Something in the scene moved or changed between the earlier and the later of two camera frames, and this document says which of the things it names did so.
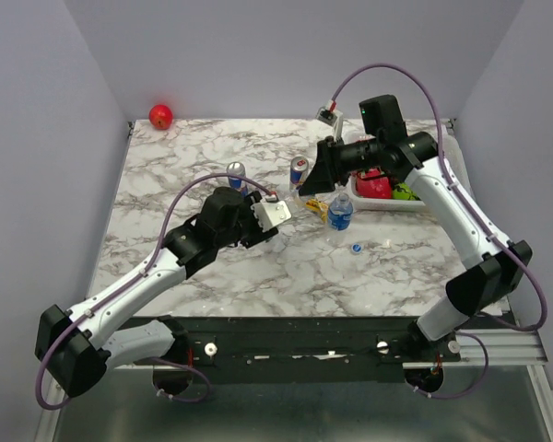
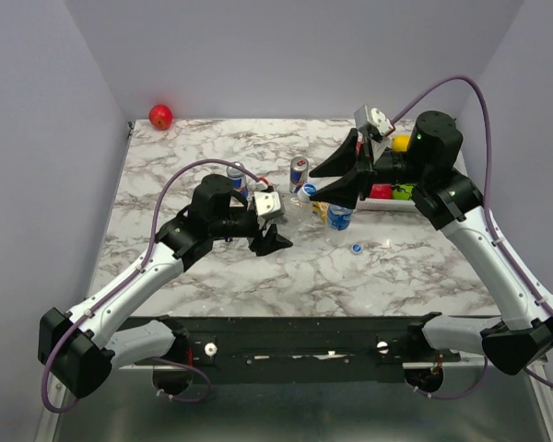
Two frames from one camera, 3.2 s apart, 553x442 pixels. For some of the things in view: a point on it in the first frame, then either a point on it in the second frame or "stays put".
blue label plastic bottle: [340, 217] stays put
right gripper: [328, 166] to [338, 163]
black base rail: [295, 349] stays put
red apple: [160, 116] stays put
